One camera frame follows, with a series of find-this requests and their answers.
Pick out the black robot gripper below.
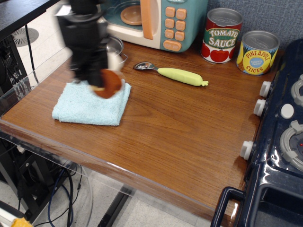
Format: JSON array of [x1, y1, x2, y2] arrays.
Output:
[[57, 13, 109, 91]]

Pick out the brown plush mushroom toy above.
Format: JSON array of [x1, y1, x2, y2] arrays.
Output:
[[92, 68, 123, 99]]

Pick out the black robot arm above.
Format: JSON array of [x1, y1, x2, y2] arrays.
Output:
[[56, 0, 109, 88]]

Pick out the light blue folded napkin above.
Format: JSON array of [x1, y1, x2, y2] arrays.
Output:
[[52, 80, 131, 126]]

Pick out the small stainless steel pot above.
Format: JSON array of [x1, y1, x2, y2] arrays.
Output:
[[107, 35, 128, 71]]

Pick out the orange toy plate in microwave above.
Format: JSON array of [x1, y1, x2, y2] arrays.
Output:
[[120, 5, 142, 26]]

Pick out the black desk at left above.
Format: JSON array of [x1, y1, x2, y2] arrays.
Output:
[[0, 0, 62, 95]]

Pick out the toy microwave teal and cream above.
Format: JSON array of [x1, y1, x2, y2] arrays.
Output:
[[100, 0, 208, 52]]

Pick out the black table leg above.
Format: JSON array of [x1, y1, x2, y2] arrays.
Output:
[[97, 185, 135, 227]]

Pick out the tomato sauce toy can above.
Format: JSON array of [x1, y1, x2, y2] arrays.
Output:
[[201, 8, 243, 63]]

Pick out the pineapple slices toy can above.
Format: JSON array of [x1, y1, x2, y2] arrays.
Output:
[[236, 30, 280, 76]]

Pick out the white stove knob middle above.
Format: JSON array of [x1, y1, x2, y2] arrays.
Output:
[[253, 99, 266, 117]]

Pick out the white stove knob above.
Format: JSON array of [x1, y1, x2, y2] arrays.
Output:
[[253, 99, 266, 117], [240, 141, 254, 160], [259, 81, 271, 98]]

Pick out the white stove knob lower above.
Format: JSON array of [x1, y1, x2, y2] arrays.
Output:
[[240, 141, 254, 160]]

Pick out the white stove knob upper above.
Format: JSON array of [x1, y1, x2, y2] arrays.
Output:
[[259, 81, 271, 98]]

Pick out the dark blue toy stove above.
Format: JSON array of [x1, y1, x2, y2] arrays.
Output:
[[211, 39, 303, 227]]

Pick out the spoon with yellow-green handle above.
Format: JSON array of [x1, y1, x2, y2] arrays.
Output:
[[134, 61, 209, 87]]

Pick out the blue cable under table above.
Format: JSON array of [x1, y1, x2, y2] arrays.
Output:
[[48, 165, 82, 227]]

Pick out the black cable under table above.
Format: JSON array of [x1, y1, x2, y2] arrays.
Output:
[[33, 166, 83, 227]]

